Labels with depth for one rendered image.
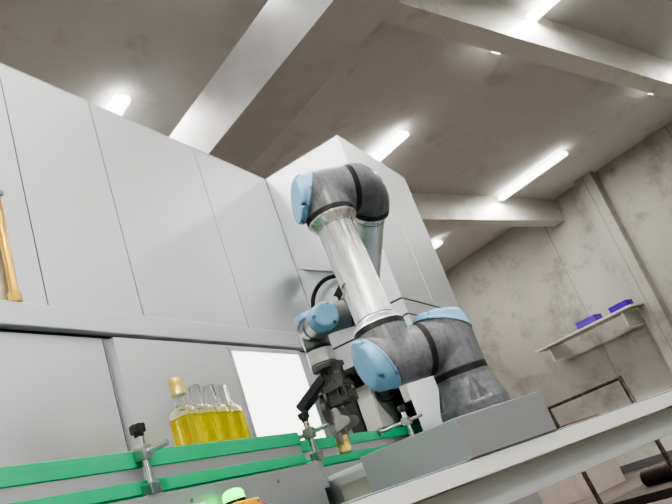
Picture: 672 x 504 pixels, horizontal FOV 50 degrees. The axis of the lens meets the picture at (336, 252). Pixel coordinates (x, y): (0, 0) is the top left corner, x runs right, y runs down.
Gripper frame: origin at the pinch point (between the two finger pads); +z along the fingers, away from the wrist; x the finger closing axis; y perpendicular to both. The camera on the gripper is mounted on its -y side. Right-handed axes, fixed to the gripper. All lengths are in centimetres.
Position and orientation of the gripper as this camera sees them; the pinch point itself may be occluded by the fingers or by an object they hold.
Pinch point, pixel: (341, 439)
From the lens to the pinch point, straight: 196.4
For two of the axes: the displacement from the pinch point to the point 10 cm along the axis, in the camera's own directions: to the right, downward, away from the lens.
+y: 8.4, -4.3, -3.3
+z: 3.3, 8.9, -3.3
